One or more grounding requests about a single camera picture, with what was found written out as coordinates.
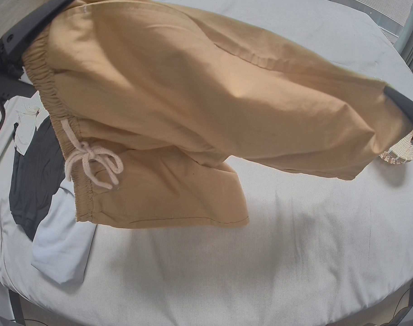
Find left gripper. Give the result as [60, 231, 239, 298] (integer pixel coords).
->
[0, 0, 79, 101]

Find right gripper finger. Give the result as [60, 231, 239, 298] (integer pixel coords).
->
[384, 86, 413, 130]

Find tan shorts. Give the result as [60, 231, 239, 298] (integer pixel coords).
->
[21, 0, 413, 230]

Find round woven basket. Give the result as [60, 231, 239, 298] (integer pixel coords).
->
[379, 129, 413, 166]

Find white garment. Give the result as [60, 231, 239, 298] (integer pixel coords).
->
[4, 92, 51, 155]

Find black garment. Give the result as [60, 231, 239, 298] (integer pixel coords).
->
[9, 116, 69, 242]

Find pale blue garment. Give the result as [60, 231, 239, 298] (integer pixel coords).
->
[31, 185, 98, 284]

